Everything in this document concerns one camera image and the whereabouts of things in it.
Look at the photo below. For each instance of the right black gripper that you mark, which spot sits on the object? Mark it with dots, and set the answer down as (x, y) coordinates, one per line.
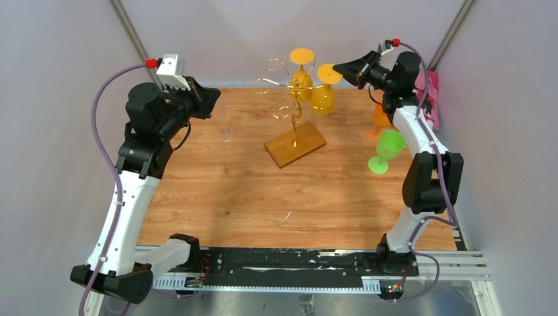
(351, 71)

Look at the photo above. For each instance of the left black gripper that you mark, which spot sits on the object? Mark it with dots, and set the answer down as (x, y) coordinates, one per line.
(207, 95)

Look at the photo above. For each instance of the clear wine glass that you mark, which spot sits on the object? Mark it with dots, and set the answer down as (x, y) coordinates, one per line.
(225, 131)

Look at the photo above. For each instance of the yellow wine glass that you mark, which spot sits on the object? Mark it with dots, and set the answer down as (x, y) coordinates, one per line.
(301, 81)
(323, 98)

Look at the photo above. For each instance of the orange wine glass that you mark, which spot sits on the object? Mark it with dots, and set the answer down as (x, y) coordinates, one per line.
(380, 122)

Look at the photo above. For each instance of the green wine glass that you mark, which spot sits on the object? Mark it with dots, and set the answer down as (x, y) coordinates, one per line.
(388, 147)

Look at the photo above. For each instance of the gold wire glass rack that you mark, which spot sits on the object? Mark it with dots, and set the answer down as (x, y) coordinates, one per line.
(302, 139)

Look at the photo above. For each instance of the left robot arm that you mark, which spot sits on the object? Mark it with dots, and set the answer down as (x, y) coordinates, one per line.
(155, 115)

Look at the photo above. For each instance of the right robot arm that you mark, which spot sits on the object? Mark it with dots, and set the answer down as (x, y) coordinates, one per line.
(431, 186)

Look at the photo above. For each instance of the pink camouflage cloth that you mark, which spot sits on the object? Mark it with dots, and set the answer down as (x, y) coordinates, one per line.
(430, 104)

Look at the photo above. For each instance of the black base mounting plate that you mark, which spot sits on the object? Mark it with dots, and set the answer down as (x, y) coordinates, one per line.
(296, 268)

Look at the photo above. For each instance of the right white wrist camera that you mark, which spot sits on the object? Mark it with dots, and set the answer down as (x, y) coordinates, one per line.
(385, 47)

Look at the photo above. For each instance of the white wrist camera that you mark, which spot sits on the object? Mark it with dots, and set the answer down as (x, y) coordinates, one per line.
(171, 72)
(385, 47)

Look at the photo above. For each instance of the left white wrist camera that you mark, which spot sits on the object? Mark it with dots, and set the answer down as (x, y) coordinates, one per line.
(171, 72)

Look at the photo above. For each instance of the aluminium frame rail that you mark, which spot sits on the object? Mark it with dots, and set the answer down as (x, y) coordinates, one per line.
(435, 268)

